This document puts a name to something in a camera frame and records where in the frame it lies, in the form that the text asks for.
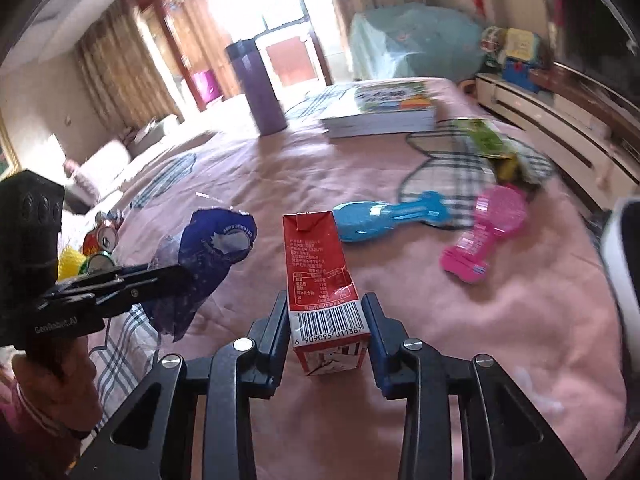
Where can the teal cloth covered furniture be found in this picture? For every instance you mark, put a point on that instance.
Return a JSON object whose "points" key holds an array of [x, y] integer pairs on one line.
{"points": [[410, 45]]}

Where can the green snack wrapper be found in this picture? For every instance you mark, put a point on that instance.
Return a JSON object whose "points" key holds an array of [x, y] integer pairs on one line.
{"points": [[480, 145]]}

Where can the white television cabinet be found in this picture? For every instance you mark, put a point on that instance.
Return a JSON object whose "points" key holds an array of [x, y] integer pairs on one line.
{"points": [[550, 115]]}

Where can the red drink can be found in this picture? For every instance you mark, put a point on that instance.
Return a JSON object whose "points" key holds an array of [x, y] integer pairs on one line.
{"points": [[105, 235]]}

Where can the blue plastic bag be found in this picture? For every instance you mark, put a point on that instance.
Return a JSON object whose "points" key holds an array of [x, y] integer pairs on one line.
{"points": [[205, 255]]}

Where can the person's left forearm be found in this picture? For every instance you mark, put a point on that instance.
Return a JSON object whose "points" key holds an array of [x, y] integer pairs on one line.
{"points": [[35, 435]]}

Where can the person's left hand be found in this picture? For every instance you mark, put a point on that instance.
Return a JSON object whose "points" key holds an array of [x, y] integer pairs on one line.
{"points": [[60, 380]]}

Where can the white bin with black liner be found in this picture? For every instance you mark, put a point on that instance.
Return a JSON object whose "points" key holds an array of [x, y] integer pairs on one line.
{"points": [[622, 260]]}

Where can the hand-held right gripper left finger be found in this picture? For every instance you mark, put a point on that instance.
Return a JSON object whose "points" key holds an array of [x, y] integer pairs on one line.
{"points": [[270, 355]]}

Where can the pink kettlebell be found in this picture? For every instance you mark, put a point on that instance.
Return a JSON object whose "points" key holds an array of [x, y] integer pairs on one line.
{"points": [[468, 87]]}

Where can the purple thermos bottle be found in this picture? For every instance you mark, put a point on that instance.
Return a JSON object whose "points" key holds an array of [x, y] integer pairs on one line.
{"points": [[260, 90]]}

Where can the black television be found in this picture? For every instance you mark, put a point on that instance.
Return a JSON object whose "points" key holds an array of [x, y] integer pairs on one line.
{"points": [[600, 15]]}

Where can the thick colourful book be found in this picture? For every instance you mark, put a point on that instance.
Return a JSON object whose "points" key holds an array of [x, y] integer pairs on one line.
{"points": [[385, 110]]}

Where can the pink plastic toy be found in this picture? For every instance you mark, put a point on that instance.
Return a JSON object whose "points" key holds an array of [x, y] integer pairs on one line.
{"points": [[485, 235]]}

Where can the blue plastic toy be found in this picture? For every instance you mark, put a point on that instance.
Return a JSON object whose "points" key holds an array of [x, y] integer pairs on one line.
{"points": [[380, 217]]}

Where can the light pink sofa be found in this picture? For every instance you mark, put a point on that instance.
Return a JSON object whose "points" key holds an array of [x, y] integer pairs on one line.
{"points": [[110, 160]]}

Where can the red milk carton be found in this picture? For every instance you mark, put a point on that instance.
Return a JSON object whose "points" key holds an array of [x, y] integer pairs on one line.
{"points": [[320, 270]]}

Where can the purple bin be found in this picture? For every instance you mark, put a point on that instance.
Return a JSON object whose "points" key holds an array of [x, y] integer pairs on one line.
{"points": [[206, 87]]}

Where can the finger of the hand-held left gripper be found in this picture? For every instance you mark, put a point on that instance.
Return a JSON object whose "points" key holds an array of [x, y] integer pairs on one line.
{"points": [[135, 296], [125, 276]]}

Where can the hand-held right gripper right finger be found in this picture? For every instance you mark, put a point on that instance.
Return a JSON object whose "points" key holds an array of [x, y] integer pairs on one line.
{"points": [[380, 355]]}

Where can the colourful toy set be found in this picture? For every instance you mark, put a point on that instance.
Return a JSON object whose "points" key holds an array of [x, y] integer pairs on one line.
{"points": [[515, 55]]}

